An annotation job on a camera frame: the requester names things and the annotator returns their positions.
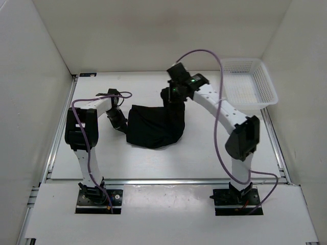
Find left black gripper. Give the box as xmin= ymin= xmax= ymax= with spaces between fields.
xmin=106 ymin=109 xmax=128 ymax=133

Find black shorts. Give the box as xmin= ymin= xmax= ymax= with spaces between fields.
xmin=126 ymin=87 xmax=185 ymax=149

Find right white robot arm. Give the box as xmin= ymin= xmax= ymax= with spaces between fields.
xmin=167 ymin=63 xmax=260 ymax=204

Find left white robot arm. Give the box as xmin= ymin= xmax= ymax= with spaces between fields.
xmin=64 ymin=88 xmax=132 ymax=204

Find small blue label sticker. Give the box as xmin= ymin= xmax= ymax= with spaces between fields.
xmin=79 ymin=72 xmax=97 ymax=77

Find white plastic basket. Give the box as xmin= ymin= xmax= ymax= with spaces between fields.
xmin=221 ymin=58 xmax=278 ymax=111

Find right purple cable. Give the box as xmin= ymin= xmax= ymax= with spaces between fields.
xmin=173 ymin=49 xmax=279 ymax=214

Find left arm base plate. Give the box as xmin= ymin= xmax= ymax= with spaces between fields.
xmin=75 ymin=183 xmax=123 ymax=215

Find aluminium frame rail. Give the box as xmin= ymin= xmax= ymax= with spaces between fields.
xmin=15 ymin=73 xmax=320 ymax=245

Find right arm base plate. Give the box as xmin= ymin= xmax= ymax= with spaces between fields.
xmin=209 ymin=188 xmax=263 ymax=216

